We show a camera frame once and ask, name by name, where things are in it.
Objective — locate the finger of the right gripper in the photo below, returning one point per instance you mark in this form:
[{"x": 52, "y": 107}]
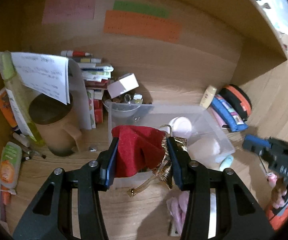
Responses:
[{"x": 255, "y": 144}]

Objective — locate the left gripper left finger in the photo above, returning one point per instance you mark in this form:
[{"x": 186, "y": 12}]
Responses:
[{"x": 49, "y": 214}]

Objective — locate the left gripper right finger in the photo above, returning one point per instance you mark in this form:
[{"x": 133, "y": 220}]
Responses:
[{"x": 238, "y": 214}]

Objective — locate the light blue small tube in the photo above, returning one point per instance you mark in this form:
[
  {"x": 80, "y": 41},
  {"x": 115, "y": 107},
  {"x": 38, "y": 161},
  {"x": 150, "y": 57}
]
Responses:
[{"x": 226, "y": 163}]

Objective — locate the pink item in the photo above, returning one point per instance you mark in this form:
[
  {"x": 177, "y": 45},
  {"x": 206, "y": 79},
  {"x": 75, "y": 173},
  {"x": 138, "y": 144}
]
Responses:
[{"x": 177, "y": 207}]

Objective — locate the white pink-capped small jar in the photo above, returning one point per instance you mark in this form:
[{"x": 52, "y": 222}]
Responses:
[{"x": 181, "y": 127}]

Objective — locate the red velvet drawstring pouch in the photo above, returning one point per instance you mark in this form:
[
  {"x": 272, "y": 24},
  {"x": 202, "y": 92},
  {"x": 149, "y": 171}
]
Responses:
[{"x": 141, "y": 147}]

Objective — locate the right hand pink nails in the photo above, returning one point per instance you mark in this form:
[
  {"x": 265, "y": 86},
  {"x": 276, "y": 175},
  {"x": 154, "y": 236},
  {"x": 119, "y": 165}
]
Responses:
[{"x": 279, "y": 190}]

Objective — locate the blue patchwork fabric pouch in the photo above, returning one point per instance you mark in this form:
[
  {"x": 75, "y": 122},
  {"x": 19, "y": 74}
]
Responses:
[{"x": 228, "y": 114}]

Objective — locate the black orange round case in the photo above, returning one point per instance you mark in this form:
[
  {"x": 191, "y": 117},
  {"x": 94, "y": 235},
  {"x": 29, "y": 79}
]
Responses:
[{"x": 238, "y": 99}]

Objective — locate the orange green squeeze tube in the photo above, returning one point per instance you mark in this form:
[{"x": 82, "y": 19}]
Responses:
[{"x": 10, "y": 165}]

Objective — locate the cream small lotion bottle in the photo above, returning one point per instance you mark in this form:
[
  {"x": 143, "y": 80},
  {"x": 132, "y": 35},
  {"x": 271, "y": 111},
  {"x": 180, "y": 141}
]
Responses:
[{"x": 208, "y": 96}]

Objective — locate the brown ceramic mug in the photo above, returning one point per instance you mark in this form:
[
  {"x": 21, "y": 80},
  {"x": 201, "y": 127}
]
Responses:
[{"x": 57, "y": 123}]

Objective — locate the yellow-green spray bottle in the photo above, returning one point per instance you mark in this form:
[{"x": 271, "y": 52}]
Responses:
[{"x": 18, "y": 101}]

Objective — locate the orange book at left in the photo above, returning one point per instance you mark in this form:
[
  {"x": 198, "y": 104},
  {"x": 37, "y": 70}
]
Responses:
[{"x": 6, "y": 110}]

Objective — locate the white handwritten paper sheet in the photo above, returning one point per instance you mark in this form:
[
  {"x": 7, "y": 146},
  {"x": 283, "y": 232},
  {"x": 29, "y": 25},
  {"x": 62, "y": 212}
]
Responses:
[{"x": 47, "y": 74}]

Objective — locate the small pink white box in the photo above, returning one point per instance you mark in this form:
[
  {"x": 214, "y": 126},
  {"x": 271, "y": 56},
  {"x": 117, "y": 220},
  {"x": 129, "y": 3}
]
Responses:
[{"x": 124, "y": 84}]

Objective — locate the orange sticky note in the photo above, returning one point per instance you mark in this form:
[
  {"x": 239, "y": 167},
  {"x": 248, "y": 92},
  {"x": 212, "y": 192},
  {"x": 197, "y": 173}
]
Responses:
[{"x": 141, "y": 25}]

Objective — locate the red and white marker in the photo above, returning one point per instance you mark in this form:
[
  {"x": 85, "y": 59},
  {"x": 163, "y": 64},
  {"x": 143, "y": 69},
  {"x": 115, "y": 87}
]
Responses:
[{"x": 74, "y": 53}]

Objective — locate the green sticky note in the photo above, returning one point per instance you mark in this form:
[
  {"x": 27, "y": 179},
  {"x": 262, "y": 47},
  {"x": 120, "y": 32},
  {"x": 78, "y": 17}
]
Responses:
[{"x": 140, "y": 8}]

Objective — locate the pink sticky note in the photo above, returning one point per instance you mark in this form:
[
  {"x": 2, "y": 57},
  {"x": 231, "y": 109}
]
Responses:
[{"x": 57, "y": 11}]

